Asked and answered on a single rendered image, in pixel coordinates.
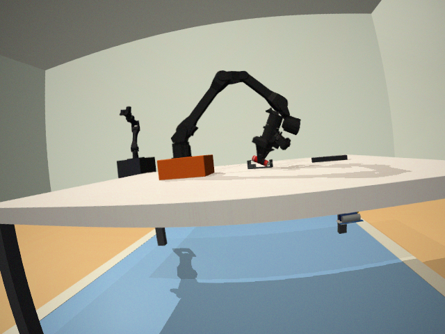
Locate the red battery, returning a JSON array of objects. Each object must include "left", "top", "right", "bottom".
[{"left": 252, "top": 155, "right": 269, "bottom": 166}]

